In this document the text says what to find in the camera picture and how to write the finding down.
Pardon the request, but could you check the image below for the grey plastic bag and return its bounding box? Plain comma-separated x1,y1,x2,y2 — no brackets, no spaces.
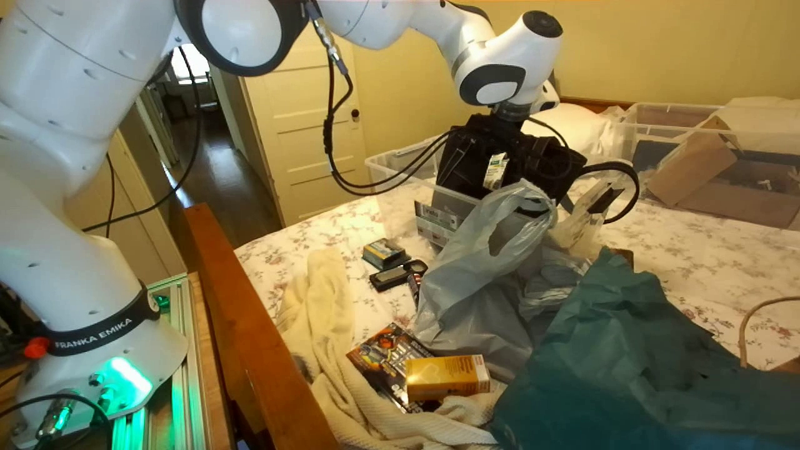
413,178,585,377

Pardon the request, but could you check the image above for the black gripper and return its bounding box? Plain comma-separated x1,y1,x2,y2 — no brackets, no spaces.
474,103,545,158

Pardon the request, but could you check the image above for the yellow cardboard box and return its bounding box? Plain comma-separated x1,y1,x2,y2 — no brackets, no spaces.
405,352,495,404

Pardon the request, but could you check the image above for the floral sheet bed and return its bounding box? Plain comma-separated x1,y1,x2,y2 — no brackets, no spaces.
232,108,800,377

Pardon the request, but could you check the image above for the teal cloth bag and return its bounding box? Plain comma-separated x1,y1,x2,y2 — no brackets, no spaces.
485,247,800,450

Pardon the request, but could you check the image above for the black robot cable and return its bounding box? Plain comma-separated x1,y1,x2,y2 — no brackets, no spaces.
83,14,470,238

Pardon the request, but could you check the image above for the cream knitted towel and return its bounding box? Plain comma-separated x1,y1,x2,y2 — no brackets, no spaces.
278,247,510,450

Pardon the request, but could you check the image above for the large clear plastic bin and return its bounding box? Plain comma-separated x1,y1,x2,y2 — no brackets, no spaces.
620,94,800,233

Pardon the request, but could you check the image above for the bright hallway window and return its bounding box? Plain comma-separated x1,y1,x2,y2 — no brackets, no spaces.
170,46,209,84

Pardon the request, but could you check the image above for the small black slim gadget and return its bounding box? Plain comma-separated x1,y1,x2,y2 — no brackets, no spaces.
402,258,432,308

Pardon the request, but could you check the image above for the brown cardboard box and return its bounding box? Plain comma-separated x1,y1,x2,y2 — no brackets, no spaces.
644,122,800,233

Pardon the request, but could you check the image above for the cream panel door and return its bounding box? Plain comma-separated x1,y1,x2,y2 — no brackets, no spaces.
239,36,372,228

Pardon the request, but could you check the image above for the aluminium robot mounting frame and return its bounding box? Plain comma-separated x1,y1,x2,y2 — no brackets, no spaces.
108,271,209,450

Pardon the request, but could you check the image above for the white pillow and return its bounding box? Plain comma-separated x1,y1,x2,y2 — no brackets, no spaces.
533,99,628,162

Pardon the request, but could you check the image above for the small black flat device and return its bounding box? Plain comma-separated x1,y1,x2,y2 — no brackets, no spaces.
368,262,413,292

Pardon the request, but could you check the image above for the small clear plastic bin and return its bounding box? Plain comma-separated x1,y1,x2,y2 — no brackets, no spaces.
363,132,585,252

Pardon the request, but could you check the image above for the thin white cable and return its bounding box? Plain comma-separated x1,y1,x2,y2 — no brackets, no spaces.
734,296,800,371

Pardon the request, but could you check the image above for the black green battery pack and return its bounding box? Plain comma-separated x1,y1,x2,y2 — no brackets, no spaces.
360,236,410,273

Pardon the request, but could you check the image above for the brown wooden footboard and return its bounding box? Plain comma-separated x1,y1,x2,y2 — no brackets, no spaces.
170,203,340,450

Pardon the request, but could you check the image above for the brown wooden headboard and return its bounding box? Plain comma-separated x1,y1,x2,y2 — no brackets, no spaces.
559,94,635,116

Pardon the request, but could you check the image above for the black shopping tote bag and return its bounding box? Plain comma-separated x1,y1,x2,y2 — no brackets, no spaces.
438,116,644,228

